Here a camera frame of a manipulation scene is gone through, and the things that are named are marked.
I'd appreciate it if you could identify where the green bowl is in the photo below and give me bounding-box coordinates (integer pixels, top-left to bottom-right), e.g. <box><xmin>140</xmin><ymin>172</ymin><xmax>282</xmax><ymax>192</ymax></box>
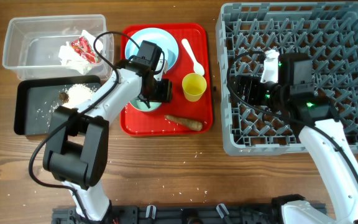
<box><xmin>129</xmin><ymin>98</ymin><xmax>161</xmax><ymax>112</ymax></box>

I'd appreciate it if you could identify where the yellow plastic cup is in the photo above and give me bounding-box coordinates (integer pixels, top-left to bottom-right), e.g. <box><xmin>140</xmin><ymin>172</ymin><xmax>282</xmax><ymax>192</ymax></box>
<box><xmin>181</xmin><ymin>73</ymin><xmax>207</xmax><ymax>102</ymax></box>

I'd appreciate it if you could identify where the large light blue plate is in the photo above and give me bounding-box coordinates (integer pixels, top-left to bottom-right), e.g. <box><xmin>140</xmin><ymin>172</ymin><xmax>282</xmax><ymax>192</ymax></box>
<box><xmin>131</xmin><ymin>27</ymin><xmax>179</xmax><ymax>70</ymax></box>

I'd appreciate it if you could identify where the brown carrot piece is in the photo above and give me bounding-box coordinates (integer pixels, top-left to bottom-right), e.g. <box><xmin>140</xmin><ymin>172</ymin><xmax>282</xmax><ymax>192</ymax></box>
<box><xmin>165</xmin><ymin>114</ymin><xmax>203</xmax><ymax>131</ymax></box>

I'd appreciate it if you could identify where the pile of white rice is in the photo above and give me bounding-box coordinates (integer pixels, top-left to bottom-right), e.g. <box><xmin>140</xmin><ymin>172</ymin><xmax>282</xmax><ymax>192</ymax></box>
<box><xmin>37</xmin><ymin>83</ymin><xmax>98</xmax><ymax>125</ymax></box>

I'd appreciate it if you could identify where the red snack wrapper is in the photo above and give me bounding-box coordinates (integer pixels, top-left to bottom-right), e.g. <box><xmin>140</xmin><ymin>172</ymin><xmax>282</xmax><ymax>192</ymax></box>
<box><xmin>70</xmin><ymin>36</ymin><xmax>99</xmax><ymax>63</ymax></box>

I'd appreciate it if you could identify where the dark brown food lump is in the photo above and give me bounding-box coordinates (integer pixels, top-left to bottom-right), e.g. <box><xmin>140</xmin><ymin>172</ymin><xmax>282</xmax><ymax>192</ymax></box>
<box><xmin>58</xmin><ymin>92</ymin><xmax>69</xmax><ymax>104</ymax></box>

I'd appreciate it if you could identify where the white paper napkin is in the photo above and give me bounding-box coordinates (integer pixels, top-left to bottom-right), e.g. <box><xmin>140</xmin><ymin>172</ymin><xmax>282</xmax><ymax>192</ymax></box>
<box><xmin>58</xmin><ymin>30</ymin><xmax>103</xmax><ymax>75</ymax></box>

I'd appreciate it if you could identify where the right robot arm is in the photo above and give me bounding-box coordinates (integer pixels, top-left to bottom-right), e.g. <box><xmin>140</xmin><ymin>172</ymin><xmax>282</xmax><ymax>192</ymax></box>
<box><xmin>227</xmin><ymin>50</ymin><xmax>358</xmax><ymax>223</ymax></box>

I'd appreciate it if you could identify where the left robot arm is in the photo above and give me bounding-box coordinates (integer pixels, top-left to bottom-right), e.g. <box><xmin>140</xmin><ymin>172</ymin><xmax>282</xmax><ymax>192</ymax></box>
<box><xmin>43</xmin><ymin>40</ymin><xmax>172</xmax><ymax>223</ymax></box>

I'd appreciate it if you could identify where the clear plastic waste bin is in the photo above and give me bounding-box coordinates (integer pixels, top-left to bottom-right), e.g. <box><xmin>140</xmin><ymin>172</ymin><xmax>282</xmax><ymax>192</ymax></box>
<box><xmin>2</xmin><ymin>14</ymin><xmax>111</xmax><ymax>80</ymax></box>

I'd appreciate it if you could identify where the grey dishwasher rack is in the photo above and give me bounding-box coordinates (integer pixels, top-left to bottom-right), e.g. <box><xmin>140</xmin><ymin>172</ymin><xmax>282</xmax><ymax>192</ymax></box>
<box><xmin>215</xmin><ymin>1</ymin><xmax>358</xmax><ymax>156</ymax></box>

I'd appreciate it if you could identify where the red serving tray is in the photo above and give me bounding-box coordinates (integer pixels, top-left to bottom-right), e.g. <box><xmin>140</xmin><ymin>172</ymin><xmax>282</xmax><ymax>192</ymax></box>
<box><xmin>120</xmin><ymin>23</ymin><xmax>213</xmax><ymax>136</ymax></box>

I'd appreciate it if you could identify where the white plastic spoon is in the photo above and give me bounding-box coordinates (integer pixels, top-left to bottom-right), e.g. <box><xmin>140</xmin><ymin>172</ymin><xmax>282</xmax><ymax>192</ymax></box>
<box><xmin>181</xmin><ymin>39</ymin><xmax>205</xmax><ymax>76</ymax></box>

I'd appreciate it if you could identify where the black plastic tray bin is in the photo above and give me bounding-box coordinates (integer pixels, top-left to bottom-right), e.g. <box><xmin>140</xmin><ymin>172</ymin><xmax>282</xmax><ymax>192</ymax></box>
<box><xmin>14</xmin><ymin>75</ymin><xmax>101</xmax><ymax>136</ymax></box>

